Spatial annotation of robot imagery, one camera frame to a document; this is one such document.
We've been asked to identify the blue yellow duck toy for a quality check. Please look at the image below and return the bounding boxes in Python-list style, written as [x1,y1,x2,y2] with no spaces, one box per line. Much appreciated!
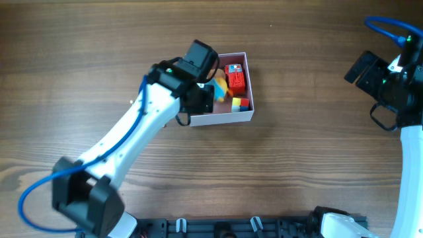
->
[207,69,233,102]

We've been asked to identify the red toy car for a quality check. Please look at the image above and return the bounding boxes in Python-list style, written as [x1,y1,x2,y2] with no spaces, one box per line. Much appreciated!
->
[225,64,246,95]

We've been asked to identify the colourful two-by-two puzzle cube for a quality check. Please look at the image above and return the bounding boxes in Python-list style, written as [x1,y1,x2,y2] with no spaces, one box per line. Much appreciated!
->
[231,97,250,112]

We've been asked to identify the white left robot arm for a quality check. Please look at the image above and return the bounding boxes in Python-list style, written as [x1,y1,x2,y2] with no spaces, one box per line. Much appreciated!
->
[52,40,219,237]

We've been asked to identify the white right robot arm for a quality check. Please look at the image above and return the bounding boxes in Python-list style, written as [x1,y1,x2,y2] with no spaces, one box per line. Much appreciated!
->
[344,50,422,237]

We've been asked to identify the white box pink interior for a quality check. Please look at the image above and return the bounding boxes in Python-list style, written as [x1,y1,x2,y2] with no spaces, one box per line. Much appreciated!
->
[190,52,254,127]

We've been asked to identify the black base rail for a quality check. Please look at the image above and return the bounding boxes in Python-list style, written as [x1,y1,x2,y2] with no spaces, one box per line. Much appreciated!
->
[75,216,369,238]

